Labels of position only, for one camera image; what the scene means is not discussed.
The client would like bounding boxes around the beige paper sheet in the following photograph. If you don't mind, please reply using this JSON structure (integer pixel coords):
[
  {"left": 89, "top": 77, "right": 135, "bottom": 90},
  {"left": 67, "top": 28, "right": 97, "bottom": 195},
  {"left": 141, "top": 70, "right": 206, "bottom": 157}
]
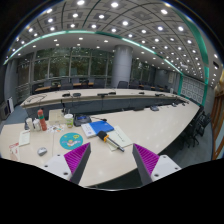
[{"left": 108, "top": 126, "right": 132, "bottom": 148}]

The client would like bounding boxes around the white booklet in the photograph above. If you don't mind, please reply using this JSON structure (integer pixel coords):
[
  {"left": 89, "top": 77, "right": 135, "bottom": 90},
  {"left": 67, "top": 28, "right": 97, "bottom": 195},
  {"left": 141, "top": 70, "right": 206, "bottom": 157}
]
[{"left": 81, "top": 123, "right": 96, "bottom": 138}]

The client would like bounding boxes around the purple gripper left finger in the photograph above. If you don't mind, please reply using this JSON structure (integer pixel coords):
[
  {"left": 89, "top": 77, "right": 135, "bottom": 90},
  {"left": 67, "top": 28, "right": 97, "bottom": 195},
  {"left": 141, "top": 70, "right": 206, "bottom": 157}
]
[{"left": 44, "top": 142, "right": 92, "bottom": 185}]

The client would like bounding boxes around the white small bottle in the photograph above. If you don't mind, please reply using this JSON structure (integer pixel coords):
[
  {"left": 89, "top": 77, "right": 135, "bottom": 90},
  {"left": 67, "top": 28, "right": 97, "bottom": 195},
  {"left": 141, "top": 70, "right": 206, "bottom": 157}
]
[{"left": 33, "top": 119, "right": 41, "bottom": 131}]

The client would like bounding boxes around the black desk phone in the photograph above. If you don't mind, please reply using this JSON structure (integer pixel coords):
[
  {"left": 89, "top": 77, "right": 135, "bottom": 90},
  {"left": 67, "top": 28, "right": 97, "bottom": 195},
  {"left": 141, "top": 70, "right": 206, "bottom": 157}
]
[{"left": 74, "top": 115, "right": 92, "bottom": 127}]

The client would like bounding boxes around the green paper cup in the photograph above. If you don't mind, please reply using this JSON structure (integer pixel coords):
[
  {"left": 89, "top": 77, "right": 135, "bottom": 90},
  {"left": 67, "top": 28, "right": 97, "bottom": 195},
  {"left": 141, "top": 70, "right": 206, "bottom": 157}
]
[{"left": 64, "top": 114, "right": 73, "bottom": 128}]

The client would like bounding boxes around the long far conference desk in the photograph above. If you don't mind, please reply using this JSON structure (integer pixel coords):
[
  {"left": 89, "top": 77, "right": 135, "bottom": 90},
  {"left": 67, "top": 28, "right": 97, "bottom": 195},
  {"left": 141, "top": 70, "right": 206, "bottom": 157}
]
[{"left": 21, "top": 89, "right": 189, "bottom": 114}]

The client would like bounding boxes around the colourful sticker sheet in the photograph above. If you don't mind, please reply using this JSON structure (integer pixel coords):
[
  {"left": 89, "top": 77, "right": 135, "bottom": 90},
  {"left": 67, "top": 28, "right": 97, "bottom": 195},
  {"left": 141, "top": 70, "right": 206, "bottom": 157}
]
[{"left": 47, "top": 124, "right": 65, "bottom": 133}]

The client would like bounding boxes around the orange and black tool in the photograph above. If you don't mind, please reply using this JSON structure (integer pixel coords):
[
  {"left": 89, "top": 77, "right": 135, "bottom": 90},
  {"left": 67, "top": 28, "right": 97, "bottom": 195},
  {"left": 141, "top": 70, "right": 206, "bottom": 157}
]
[{"left": 97, "top": 131, "right": 124, "bottom": 152}]

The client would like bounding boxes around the red bottle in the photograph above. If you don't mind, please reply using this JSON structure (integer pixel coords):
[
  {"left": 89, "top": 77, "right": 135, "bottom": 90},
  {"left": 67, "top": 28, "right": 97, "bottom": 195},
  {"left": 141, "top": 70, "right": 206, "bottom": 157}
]
[{"left": 37, "top": 109, "right": 47, "bottom": 131}]

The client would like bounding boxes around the grey round pillar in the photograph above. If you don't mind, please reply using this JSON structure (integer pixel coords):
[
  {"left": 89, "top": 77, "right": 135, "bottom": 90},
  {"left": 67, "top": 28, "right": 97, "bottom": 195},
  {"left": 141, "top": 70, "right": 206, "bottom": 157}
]
[{"left": 111, "top": 45, "right": 133, "bottom": 87}]

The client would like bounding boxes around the white notepad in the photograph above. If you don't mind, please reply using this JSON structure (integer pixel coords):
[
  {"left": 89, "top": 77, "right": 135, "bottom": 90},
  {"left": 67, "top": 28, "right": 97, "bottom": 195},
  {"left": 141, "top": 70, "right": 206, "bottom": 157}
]
[{"left": 19, "top": 130, "right": 30, "bottom": 146}]

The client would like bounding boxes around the blue book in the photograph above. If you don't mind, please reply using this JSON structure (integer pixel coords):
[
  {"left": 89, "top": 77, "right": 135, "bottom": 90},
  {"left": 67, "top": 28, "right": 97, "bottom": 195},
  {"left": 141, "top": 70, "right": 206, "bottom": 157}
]
[{"left": 90, "top": 121, "right": 114, "bottom": 134}]

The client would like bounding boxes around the red and white leaflet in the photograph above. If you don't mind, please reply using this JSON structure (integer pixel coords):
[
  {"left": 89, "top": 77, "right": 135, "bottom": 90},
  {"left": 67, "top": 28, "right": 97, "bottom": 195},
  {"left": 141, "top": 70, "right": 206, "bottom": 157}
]
[{"left": 9, "top": 143, "right": 20, "bottom": 162}]

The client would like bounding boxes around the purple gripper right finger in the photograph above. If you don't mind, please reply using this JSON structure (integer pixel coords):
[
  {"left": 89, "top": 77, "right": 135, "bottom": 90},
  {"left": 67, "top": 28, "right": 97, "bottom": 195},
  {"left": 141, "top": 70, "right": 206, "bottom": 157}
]
[{"left": 132, "top": 143, "right": 182, "bottom": 186}]

